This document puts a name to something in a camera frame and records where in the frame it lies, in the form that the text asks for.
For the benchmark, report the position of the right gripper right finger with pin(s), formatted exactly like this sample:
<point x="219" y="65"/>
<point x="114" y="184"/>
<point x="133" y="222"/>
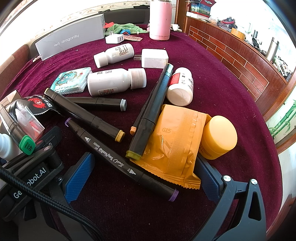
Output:
<point x="239" y="213"/>

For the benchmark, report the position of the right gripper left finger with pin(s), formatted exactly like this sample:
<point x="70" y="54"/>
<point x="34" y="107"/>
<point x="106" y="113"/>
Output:
<point x="67" y="188"/>

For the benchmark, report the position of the green capped black marker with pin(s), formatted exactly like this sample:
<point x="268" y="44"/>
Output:
<point x="24" y="141"/>

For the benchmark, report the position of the white spray bottle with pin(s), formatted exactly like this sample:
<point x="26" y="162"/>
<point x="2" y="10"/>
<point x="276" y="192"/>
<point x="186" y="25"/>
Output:
<point x="8" y="148"/>

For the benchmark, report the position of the number six candle box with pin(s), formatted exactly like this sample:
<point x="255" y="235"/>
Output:
<point x="29" y="123"/>

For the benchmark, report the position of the purple capped black marker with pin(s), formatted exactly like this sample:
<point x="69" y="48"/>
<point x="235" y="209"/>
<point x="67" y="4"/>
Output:
<point x="121" y="163"/>

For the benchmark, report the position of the black crab snack bag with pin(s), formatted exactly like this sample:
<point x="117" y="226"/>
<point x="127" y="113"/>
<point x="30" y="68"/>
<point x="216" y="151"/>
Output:
<point x="37" y="104"/>

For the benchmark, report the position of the yellow capped black marker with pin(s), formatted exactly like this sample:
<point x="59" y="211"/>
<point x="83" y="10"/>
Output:
<point x="85" y="115"/>

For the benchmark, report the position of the grey capped black marker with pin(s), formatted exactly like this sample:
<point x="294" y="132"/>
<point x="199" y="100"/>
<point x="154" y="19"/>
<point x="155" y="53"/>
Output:
<point x="118" y="104"/>

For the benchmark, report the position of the teal tissue pack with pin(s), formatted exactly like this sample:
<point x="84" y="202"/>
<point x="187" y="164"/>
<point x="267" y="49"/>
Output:
<point x="73" y="81"/>

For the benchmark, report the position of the yellow round jar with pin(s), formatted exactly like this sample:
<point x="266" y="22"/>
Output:
<point x="219" y="137"/>

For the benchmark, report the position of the large white pill bottle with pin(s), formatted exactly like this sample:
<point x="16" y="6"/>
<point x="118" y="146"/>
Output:
<point x="116" y="80"/>

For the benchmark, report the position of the orange foil snack packet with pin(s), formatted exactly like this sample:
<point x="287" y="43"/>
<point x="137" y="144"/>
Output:
<point x="172" y="148"/>

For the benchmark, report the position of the olive capped black marker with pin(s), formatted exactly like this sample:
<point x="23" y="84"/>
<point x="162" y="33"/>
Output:
<point x="149" y="117"/>

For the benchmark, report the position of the cardboard tray box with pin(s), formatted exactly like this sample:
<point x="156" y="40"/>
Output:
<point x="10" y="98"/>

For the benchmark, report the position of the orange capped thin marker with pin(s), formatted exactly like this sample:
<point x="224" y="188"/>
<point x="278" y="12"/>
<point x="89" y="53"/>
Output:
<point x="134" y="126"/>

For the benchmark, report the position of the maroon bed cover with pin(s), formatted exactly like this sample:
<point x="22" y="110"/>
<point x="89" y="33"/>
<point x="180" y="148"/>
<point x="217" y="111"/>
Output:
<point x="121" y="208"/>

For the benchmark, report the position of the maroon armchair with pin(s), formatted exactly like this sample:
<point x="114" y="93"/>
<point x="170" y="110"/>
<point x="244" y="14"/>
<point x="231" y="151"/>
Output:
<point x="11" y="67"/>

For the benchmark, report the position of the small white pill bottle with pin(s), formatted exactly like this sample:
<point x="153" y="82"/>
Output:
<point x="114" y="55"/>

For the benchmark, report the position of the white bottle red label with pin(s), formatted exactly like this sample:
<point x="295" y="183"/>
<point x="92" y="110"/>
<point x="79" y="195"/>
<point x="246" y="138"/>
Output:
<point x="181" y="86"/>

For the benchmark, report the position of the grey shoe box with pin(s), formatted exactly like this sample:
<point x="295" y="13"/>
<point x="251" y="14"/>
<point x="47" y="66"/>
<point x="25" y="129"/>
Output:
<point x="74" y="34"/>

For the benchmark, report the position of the white usb charger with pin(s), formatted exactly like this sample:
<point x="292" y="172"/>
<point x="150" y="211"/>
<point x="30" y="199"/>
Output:
<point x="114" y="38"/>

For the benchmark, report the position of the white power adapter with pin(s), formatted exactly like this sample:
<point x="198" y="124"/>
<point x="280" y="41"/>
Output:
<point x="152" y="58"/>

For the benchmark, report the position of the brown wooden footboard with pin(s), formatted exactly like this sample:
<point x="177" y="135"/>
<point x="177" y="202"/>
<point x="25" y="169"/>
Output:
<point x="263" y="82"/>

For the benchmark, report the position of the pink foil sachet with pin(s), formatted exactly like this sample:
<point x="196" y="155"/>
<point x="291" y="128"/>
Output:
<point x="132" y="38"/>

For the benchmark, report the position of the red bag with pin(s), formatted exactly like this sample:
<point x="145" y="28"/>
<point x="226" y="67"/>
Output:
<point x="108" y="25"/>

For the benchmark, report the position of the green cloth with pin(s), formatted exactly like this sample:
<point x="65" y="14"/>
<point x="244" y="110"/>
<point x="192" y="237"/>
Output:
<point x="120" y="28"/>

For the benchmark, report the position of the black sofa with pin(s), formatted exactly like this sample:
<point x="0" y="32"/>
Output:
<point x="137" y="15"/>

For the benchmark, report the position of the steel thermos flask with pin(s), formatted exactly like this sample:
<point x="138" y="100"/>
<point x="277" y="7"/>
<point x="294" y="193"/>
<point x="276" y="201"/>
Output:
<point x="273" y="47"/>

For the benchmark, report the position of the pink thermos bottle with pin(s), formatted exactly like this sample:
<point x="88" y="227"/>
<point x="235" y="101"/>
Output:
<point x="160" y="20"/>

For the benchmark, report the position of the yellow tape roll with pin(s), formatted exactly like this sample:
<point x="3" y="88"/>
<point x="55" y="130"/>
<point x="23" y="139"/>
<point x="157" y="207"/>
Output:
<point x="238" y="34"/>

